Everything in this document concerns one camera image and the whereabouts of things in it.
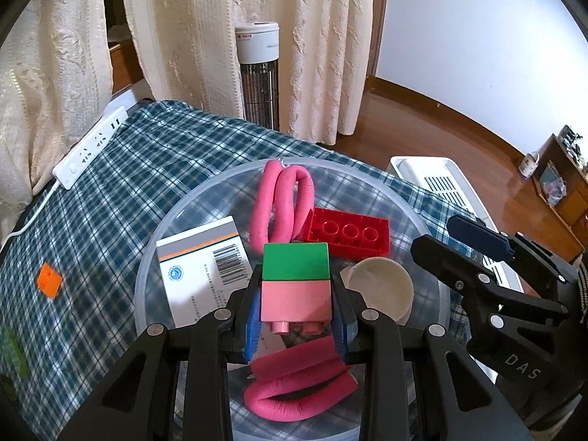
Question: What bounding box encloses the white plastic cap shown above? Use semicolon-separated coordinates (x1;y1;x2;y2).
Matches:
340;257;415;326

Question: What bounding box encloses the long pink foam roller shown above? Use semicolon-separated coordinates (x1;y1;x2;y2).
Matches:
244;336;359;422

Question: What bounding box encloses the white medicine box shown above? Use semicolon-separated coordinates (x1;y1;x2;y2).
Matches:
157;216;252;327

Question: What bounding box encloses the red toy brick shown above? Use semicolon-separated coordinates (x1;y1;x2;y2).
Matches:
297;207;391;262

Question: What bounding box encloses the orange toy brick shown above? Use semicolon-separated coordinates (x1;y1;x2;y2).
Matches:
37;263;63;300

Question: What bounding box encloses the green pink brick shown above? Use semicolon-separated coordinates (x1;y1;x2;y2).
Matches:
260;242;332;334

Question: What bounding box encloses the short pink foam roller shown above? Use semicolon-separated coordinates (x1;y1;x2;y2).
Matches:
249;160;315;254

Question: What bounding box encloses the white mug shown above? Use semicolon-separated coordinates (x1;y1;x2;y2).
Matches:
518;151;540;179

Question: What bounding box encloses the wooden shelf cabinet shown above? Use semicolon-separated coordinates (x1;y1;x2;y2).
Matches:
532;135;587;252

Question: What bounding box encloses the white slatted appliance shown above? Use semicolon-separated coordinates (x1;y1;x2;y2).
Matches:
388;155;526;295

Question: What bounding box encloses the blue plaid tablecloth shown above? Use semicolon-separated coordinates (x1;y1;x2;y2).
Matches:
1;101;448;440

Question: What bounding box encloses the clear plastic bowl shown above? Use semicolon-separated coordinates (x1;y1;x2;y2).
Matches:
133;156;453;441

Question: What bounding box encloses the white power strip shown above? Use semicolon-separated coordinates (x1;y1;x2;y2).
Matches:
52;107;128;190

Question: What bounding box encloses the white tower heater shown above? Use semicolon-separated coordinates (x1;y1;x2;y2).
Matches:
235;22;279;130

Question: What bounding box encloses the cream patterned curtain left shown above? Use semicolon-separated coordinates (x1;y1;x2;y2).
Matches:
1;0;112;237

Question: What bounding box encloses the cream curtain right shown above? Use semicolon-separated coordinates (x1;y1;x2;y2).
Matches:
123;0;373;146

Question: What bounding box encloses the white power cable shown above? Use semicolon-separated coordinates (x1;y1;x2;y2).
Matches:
0;178;62;254

